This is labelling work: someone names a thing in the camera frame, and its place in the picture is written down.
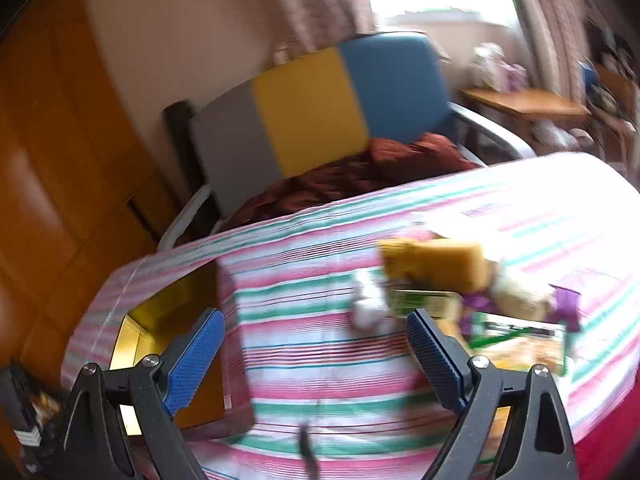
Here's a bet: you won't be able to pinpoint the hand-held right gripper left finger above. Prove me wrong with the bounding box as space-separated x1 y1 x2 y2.
50 307 226 480

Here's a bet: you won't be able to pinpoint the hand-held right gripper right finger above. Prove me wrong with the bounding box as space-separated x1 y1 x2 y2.
406 308 581 480

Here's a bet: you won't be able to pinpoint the brown gift box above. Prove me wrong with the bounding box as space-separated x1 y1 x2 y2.
109 262 238 436

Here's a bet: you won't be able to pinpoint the clear plastic bag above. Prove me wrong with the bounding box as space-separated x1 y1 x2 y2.
350 270 396 333

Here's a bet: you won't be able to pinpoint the green food packet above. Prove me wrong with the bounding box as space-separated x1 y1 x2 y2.
467 310 571 378

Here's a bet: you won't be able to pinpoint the yellow plush toy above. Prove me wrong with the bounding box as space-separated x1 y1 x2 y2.
377 237 493 293

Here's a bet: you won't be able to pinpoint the beige knitted sock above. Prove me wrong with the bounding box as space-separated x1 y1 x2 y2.
490 260 556 322

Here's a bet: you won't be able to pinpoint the purple snack packet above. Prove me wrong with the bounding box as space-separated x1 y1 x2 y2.
459 282 585 338

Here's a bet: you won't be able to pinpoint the striped bed sheet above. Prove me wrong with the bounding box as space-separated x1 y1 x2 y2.
60 152 640 480

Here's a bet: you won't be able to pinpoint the black striped shoe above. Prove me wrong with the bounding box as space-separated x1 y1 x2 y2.
0 360 66 461

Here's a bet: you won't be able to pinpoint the red-brown blanket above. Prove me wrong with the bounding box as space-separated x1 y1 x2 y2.
222 132 483 233

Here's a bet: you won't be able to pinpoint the orange wooden wardrobe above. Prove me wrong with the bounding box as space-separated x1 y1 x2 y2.
0 0 176 386

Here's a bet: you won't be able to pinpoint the white plastic bag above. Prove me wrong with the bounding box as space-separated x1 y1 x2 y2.
532 122 593 153

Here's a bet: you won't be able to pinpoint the wooden desk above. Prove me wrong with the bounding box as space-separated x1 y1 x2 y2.
460 85 593 151

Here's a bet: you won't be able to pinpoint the grey yellow blue armchair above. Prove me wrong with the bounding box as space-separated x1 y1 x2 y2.
157 30 538 251

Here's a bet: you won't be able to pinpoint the white purple boxes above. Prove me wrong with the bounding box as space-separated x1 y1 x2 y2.
470 42 528 92

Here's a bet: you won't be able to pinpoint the cluttered dark desk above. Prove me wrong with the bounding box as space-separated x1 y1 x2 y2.
580 20 640 171

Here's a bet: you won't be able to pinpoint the pink patterned curtain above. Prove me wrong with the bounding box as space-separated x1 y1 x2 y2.
287 0 376 56
500 0 591 101

